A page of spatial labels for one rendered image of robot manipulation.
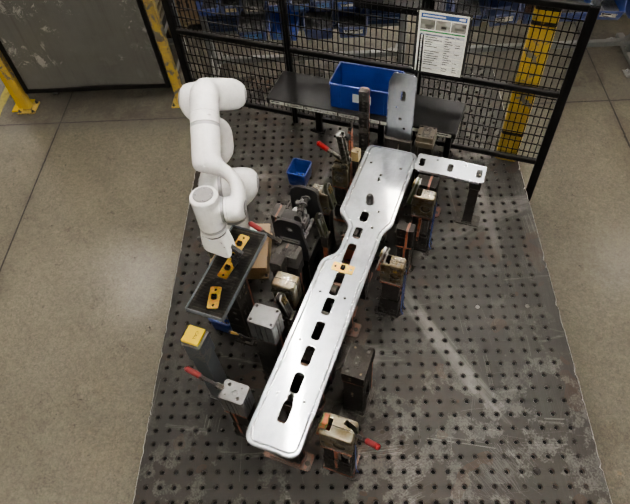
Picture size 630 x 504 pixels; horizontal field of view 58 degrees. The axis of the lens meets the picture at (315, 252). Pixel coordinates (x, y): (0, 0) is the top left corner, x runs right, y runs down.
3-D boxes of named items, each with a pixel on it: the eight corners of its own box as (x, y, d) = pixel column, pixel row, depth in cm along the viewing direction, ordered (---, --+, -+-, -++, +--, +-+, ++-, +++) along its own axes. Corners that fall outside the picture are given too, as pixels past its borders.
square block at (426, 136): (425, 196, 269) (433, 140, 240) (409, 193, 271) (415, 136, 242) (429, 184, 274) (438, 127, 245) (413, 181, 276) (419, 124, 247)
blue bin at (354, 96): (394, 118, 254) (395, 94, 244) (329, 106, 262) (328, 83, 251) (403, 95, 263) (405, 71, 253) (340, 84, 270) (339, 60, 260)
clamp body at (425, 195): (428, 257, 249) (437, 205, 221) (402, 250, 252) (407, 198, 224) (433, 241, 254) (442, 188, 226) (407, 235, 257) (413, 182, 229)
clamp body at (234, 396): (259, 447, 205) (242, 411, 176) (231, 437, 208) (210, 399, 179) (269, 422, 210) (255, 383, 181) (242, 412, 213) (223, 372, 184)
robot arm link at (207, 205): (229, 211, 178) (200, 213, 178) (221, 182, 167) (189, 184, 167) (228, 232, 173) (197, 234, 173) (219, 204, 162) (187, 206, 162)
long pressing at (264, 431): (305, 465, 172) (305, 464, 171) (238, 441, 178) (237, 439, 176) (419, 154, 246) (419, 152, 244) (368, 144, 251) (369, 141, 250)
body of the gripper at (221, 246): (193, 231, 177) (201, 252, 186) (221, 241, 174) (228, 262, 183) (206, 214, 180) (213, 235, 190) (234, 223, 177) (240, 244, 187)
